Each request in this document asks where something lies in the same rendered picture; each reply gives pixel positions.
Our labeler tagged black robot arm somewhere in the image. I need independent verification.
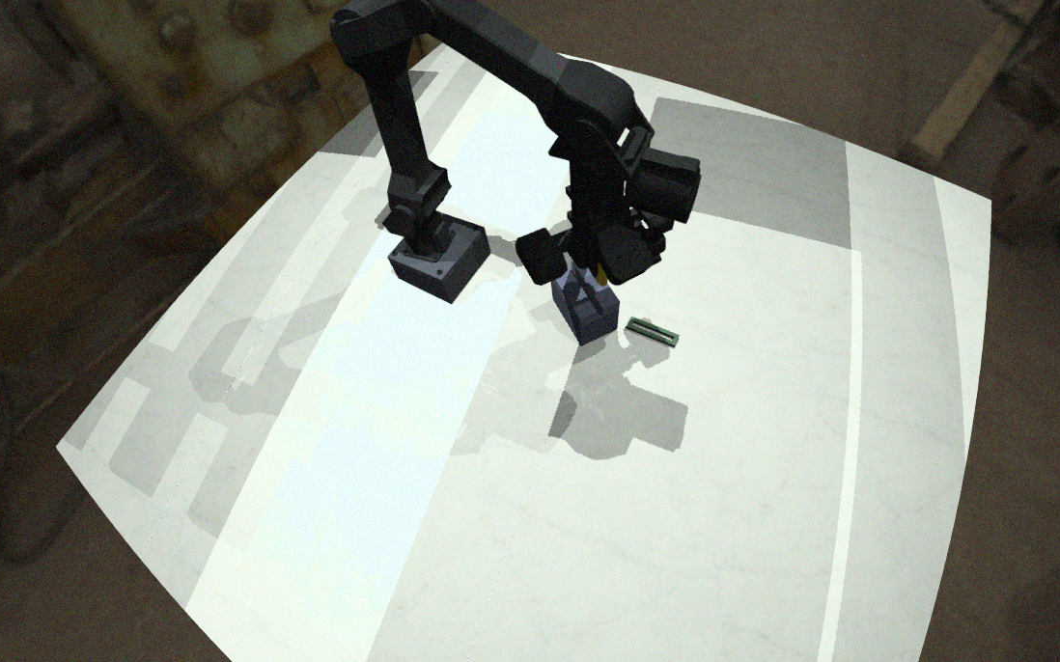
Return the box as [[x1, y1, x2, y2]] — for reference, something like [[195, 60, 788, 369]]
[[329, 0, 702, 287]]

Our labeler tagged dark green shallow rectangular holder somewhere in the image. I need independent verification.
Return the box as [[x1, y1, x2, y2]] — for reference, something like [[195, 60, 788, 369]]
[[628, 316, 681, 348]]

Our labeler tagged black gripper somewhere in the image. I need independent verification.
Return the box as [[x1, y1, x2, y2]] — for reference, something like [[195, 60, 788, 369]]
[[515, 185, 674, 286]]

